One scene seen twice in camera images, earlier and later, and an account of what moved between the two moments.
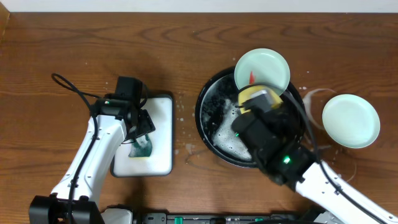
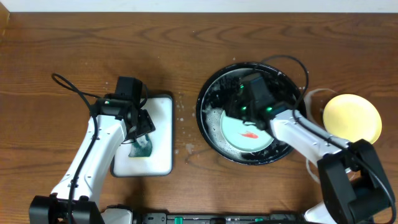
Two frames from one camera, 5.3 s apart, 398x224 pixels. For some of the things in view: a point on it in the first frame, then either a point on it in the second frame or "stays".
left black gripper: (144, 123) stays
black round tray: (216, 108) stays
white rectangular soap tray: (160, 109) stays
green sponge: (141, 149) stays
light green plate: (262, 66) -> (242, 137)
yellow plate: (275, 101) -> (351, 117)
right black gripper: (287, 117) -> (232, 102)
